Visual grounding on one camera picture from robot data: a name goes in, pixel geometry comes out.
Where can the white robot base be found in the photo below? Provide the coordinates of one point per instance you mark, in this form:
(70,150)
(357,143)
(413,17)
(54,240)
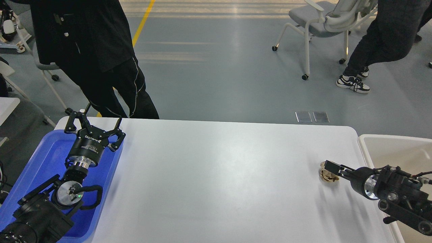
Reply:
(13,35)

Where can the grey chair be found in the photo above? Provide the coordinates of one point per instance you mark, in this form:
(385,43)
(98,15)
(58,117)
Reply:
(24,22)
(326,19)

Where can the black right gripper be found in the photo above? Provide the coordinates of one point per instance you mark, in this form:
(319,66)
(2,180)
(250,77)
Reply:
(363,180)

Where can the grey chair right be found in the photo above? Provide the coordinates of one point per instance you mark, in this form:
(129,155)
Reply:
(326,19)

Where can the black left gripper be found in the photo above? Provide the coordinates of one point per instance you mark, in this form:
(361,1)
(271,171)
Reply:
(88,147)

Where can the left metal floor plate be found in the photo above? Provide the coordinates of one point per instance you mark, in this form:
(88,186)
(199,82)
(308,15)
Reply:
(303,117)

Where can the person in dark jeans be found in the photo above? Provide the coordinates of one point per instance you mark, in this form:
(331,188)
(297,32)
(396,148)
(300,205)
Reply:
(388,38)

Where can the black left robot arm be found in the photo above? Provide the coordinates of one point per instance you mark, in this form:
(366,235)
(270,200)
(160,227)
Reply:
(60,194)

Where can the person in black clothes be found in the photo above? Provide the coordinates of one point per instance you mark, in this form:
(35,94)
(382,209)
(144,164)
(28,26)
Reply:
(90,41)

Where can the metal floor plate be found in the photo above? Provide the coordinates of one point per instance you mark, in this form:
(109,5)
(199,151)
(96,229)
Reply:
(303,117)
(321,117)

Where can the grey chair left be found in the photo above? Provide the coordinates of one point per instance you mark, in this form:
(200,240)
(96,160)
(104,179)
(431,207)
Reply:
(24,22)

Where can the white side table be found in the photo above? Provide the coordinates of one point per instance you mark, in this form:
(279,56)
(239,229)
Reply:
(7,106)

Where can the blue plastic tray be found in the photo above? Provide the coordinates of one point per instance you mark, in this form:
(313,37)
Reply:
(47,161)

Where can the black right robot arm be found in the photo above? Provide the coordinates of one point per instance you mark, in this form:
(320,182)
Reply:
(398,193)

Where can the right metal floor plate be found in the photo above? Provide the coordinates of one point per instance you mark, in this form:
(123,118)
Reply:
(321,117)

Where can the brown paper ball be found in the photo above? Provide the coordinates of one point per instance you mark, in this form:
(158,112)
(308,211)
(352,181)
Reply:
(323,173)

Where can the white plastic bin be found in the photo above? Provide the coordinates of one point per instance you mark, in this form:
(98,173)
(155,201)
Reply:
(412,154)

